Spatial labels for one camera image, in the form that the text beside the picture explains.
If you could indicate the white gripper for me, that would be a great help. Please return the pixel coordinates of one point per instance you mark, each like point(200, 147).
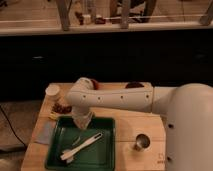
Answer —
point(82, 121)

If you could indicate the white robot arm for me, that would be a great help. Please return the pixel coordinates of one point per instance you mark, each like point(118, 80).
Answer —
point(188, 110)

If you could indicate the green plastic tray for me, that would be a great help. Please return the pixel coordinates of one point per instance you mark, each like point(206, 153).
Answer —
point(99, 156)

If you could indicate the white plastic fork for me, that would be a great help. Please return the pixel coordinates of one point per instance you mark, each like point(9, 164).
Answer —
point(89, 141)

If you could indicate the brown red food item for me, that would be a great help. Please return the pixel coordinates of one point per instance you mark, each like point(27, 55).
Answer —
point(60, 109)

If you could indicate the yellow small object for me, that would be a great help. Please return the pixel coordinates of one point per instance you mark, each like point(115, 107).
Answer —
point(53, 116)

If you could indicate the dark red bowl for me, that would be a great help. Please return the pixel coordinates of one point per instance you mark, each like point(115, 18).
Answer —
point(95, 84)

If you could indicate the grey cloth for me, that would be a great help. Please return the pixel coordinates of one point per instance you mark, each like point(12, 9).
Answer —
point(45, 134)

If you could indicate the white paper cup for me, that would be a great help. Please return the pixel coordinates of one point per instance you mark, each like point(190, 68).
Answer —
point(53, 92)

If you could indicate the dark round plate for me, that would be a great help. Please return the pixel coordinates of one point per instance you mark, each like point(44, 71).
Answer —
point(134, 85)

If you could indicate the small metal cup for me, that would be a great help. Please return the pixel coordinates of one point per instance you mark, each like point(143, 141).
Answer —
point(142, 142)

